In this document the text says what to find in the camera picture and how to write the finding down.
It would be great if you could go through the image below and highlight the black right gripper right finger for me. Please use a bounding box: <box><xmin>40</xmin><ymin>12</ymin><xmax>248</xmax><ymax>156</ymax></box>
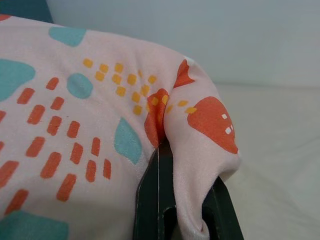
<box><xmin>203</xmin><ymin>175</ymin><xmax>245</xmax><ymax>240</ymax></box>

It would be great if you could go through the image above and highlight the pink patterned pillow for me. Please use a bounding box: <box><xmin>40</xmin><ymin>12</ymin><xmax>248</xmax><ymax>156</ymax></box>
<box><xmin>0</xmin><ymin>13</ymin><xmax>243</xmax><ymax>240</ymax></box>

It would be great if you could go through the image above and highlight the blue upholstered headboard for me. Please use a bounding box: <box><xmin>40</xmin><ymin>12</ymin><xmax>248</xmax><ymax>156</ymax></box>
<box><xmin>0</xmin><ymin>0</ymin><xmax>53</xmax><ymax>23</ymax></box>

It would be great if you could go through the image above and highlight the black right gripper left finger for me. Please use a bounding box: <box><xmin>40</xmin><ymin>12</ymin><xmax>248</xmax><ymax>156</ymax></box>
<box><xmin>132</xmin><ymin>146</ymin><xmax>180</xmax><ymax>240</ymax></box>

